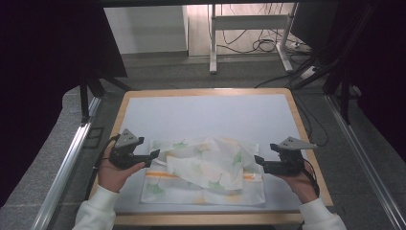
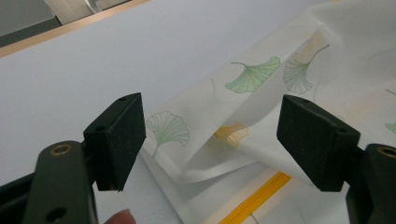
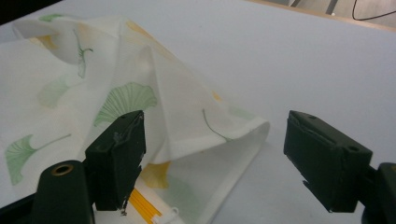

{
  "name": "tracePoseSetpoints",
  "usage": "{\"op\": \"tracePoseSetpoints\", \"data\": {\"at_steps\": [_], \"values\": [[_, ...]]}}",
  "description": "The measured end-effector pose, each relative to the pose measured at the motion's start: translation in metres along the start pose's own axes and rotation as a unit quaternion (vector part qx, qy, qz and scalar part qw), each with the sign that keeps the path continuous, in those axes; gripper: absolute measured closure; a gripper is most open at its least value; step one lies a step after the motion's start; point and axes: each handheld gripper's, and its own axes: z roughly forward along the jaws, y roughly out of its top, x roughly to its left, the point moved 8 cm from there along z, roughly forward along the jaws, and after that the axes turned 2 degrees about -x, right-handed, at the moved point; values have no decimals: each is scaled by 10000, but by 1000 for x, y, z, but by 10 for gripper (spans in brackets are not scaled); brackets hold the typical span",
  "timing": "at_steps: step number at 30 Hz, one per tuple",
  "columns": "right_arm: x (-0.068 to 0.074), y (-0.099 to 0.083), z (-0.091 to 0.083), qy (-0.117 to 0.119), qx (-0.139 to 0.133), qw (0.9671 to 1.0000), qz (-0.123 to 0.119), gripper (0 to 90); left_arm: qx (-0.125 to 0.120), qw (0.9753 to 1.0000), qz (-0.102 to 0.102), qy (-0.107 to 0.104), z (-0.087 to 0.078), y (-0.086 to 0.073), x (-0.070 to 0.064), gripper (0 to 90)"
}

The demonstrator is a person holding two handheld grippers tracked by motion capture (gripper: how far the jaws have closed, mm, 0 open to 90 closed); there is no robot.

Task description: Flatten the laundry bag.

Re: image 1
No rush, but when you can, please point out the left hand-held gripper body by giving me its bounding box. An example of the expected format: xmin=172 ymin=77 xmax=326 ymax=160
xmin=109 ymin=128 xmax=146 ymax=171

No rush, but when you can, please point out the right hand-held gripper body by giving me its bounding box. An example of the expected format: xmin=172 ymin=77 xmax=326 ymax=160
xmin=269 ymin=136 xmax=319 ymax=176

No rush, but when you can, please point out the white leaf print pillowcase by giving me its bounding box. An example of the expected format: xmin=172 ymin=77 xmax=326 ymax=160
xmin=140 ymin=136 xmax=266 ymax=206

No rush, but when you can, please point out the person's left hand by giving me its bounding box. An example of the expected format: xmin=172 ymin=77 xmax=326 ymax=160
xmin=97 ymin=145 xmax=147 ymax=194

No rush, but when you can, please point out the person's right hand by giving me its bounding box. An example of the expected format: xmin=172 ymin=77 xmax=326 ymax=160
xmin=277 ymin=166 xmax=319 ymax=205

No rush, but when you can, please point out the black metal stand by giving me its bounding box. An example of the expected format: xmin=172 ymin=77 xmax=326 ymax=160
xmin=291 ymin=3 xmax=379 ymax=127
xmin=78 ymin=70 xmax=134 ymax=127

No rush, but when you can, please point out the pale blue table mat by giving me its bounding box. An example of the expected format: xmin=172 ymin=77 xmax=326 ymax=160
xmin=114 ymin=93 xmax=313 ymax=215

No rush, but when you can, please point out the wooden table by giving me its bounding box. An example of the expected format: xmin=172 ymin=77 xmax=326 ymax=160
xmin=89 ymin=87 xmax=335 ymax=226

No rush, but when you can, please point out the white power strip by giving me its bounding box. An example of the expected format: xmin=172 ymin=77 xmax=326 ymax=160
xmin=300 ymin=65 xmax=319 ymax=81
xmin=286 ymin=40 xmax=312 ymax=54

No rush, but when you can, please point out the dark curtain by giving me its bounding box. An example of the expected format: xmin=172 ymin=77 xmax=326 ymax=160
xmin=338 ymin=0 xmax=406 ymax=162
xmin=0 ymin=0 xmax=128 ymax=209

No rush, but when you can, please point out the white cabinet panel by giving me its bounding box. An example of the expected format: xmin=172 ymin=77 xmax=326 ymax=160
xmin=103 ymin=5 xmax=190 ymax=56

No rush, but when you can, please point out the right hand-held gripper black cable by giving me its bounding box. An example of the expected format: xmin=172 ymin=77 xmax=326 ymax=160
xmin=300 ymin=157 xmax=321 ymax=198

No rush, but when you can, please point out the hand-held gripper black cable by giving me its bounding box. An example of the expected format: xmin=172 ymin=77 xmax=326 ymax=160
xmin=300 ymin=157 xmax=321 ymax=198
xmin=83 ymin=133 xmax=122 ymax=201

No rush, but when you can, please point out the left hand-held gripper black cable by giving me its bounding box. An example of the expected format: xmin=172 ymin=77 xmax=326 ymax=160
xmin=83 ymin=133 xmax=122 ymax=201

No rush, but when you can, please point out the thin black floor cable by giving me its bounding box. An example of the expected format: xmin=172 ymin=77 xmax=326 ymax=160
xmin=295 ymin=95 xmax=330 ymax=148

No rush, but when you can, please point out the aluminium rail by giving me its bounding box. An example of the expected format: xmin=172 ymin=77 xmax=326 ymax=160
xmin=30 ymin=95 xmax=103 ymax=230
xmin=324 ymin=94 xmax=406 ymax=230

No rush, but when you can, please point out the tangle of black floor cables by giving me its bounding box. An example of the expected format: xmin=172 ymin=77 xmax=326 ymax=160
xmin=219 ymin=3 xmax=290 ymax=56

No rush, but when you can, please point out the white metal desk frame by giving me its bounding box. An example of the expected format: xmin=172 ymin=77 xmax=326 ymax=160
xmin=209 ymin=3 xmax=300 ymax=75

